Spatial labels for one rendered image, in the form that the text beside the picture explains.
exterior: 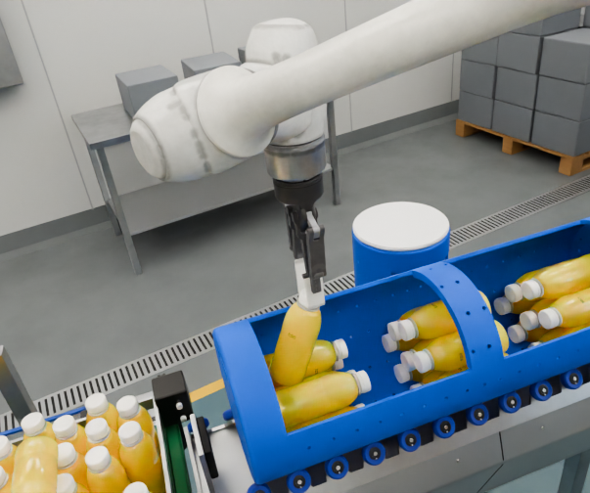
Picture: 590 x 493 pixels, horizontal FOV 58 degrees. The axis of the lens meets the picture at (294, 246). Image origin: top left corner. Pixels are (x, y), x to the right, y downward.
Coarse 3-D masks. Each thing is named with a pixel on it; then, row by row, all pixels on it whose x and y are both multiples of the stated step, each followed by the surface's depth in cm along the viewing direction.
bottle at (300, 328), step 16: (288, 320) 92; (304, 320) 91; (320, 320) 93; (288, 336) 92; (304, 336) 92; (288, 352) 93; (304, 352) 93; (272, 368) 96; (288, 368) 94; (304, 368) 95; (288, 384) 96
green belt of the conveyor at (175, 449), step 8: (168, 432) 118; (176, 432) 119; (168, 440) 116; (176, 440) 117; (168, 448) 115; (176, 448) 115; (176, 456) 113; (184, 456) 115; (168, 464) 111; (176, 464) 111; (184, 464) 113; (176, 472) 109; (184, 472) 110; (176, 480) 108; (184, 480) 108; (176, 488) 106; (184, 488) 107
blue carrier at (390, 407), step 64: (512, 256) 122; (576, 256) 127; (256, 320) 99; (384, 320) 118; (512, 320) 125; (256, 384) 86; (384, 384) 115; (448, 384) 93; (512, 384) 99; (256, 448) 85; (320, 448) 89
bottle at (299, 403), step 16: (304, 384) 95; (320, 384) 94; (336, 384) 94; (352, 384) 95; (288, 400) 92; (304, 400) 93; (320, 400) 93; (336, 400) 94; (352, 400) 95; (288, 416) 92; (304, 416) 93; (320, 416) 94
